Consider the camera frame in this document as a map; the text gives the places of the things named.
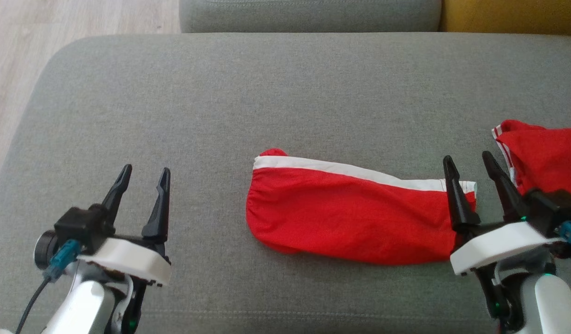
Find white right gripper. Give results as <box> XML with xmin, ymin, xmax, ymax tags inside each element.
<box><xmin>443</xmin><ymin>151</ymin><xmax>562</xmax><ymax>325</ymax></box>

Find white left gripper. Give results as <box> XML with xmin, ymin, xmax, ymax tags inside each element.
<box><xmin>77</xmin><ymin>164</ymin><xmax>172</xmax><ymax>332</ymax></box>

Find large grey sofa chaise cushion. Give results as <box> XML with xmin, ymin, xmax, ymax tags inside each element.
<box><xmin>0</xmin><ymin>32</ymin><xmax>571</xmax><ymax>334</ymax></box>

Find grey sofa seat cushion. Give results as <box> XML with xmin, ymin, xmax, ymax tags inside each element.
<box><xmin>179</xmin><ymin>0</ymin><xmax>443</xmax><ymax>34</ymax></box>

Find red and white striped jersey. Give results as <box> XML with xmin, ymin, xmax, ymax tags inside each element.
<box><xmin>492</xmin><ymin>119</ymin><xmax>571</xmax><ymax>198</ymax></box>

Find yellow sofa back cushion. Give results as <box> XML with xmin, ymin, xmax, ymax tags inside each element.
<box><xmin>439</xmin><ymin>0</ymin><xmax>571</xmax><ymax>37</ymax></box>

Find red shorts with white band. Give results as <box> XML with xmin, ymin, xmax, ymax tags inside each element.
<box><xmin>246</xmin><ymin>148</ymin><xmax>478</xmax><ymax>266</ymax></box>

